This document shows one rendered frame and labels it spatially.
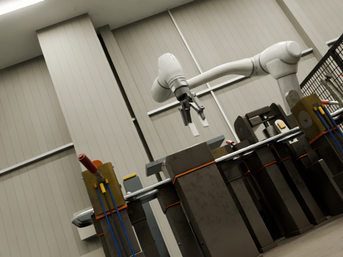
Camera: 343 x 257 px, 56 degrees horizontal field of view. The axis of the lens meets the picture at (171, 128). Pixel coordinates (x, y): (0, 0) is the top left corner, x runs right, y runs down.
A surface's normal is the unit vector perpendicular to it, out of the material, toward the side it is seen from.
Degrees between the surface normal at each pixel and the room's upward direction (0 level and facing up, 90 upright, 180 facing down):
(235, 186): 90
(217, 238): 90
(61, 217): 90
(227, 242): 90
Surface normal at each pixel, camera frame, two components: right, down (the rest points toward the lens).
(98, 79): -0.02, -0.37
